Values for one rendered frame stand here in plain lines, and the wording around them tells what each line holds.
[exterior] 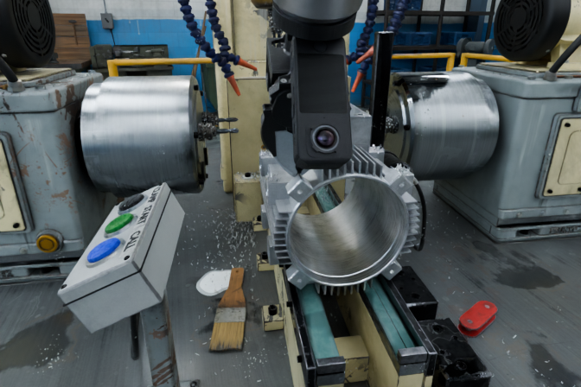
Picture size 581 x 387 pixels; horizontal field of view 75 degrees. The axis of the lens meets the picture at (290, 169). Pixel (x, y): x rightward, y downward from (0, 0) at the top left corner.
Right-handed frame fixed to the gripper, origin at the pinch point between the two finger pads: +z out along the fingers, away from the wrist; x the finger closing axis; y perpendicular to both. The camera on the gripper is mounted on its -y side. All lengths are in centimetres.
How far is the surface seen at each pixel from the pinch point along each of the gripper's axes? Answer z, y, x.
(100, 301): -2.7, -14.8, 19.1
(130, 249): -5.0, -11.3, 16.7
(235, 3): 12, 64, 6
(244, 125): 29.4, 39.0, 5.3
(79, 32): 243, 442, 199
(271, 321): 26.4, -8.8, 3.3
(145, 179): 22.5, 18.4, 24.6
